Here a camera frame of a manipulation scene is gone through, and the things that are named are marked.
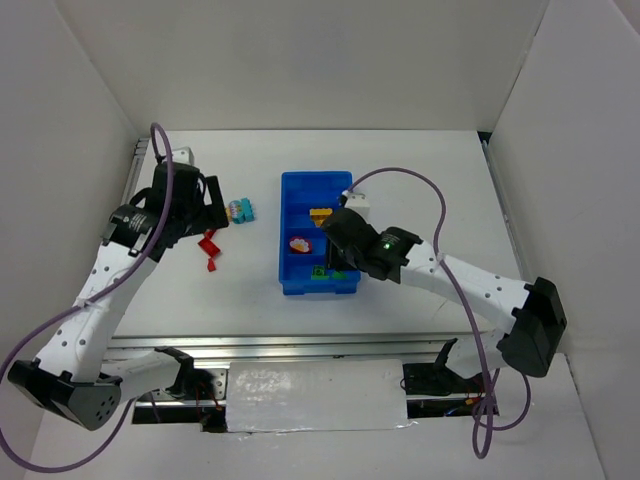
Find green rounded lego brick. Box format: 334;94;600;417
311;265;329;280

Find red sloped lego piece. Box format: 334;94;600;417
198;230;221;259

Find yellow lego brick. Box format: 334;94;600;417
309;208;333;228

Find red flower lego brick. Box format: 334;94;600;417
288;236;313;255

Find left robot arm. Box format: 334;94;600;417
8;147;228;431

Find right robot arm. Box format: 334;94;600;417
321;208;567;396

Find teal printed lego block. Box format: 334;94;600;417
227;197;255;224

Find blue divided plastic tray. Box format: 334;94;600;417
278;171;361;296

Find white foil cover panel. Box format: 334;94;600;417
226;359;409;433

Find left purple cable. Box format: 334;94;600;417
0;122;174;474

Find purple cable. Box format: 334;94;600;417
0;122;174;474
342;167;532;460

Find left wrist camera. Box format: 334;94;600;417
171;147;195;166

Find aluminium frame rail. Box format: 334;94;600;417
105;332;456;362

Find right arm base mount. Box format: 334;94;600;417
400;363;485;419

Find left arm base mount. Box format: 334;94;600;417
132;368;229;433

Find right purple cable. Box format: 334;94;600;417
342;167;532;460

